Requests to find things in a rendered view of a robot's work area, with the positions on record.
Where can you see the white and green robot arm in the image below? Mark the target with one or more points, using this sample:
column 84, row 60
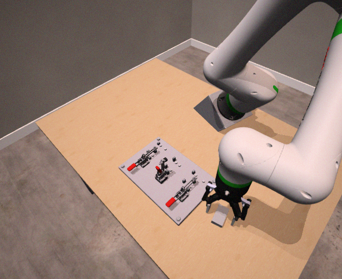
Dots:
column 303, row 171

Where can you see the toggle clamp with red handle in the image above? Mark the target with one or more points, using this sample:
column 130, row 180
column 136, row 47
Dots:
column 141, row 161
column 181, row 196
column 161, row 173

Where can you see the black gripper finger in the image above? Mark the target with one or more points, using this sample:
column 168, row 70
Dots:
column 212, row 198
column 236, row 209

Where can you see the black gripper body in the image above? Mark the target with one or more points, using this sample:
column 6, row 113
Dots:
column 226, row 198

